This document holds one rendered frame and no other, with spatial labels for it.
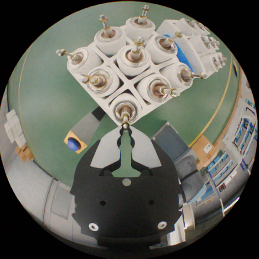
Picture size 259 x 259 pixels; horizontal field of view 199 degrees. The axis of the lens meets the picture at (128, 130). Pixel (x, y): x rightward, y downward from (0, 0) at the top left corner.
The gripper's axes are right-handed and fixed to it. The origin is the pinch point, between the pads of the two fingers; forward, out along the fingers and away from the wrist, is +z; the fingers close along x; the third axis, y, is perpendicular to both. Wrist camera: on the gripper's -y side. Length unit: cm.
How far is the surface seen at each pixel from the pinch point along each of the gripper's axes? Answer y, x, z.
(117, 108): -0.5, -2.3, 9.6
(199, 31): -54, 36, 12
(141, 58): -15.4, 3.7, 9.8
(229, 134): 18, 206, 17
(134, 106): -1.3, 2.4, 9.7
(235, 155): 37, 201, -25
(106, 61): -17.0, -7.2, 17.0
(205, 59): -33, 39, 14
